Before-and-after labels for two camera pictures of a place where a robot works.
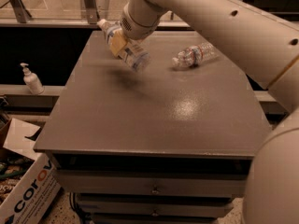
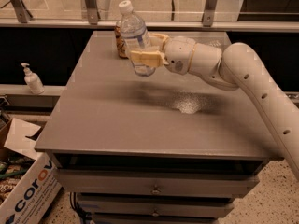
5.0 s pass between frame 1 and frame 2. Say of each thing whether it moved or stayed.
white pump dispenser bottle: stayed
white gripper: moved
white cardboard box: stayed
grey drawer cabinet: stayed
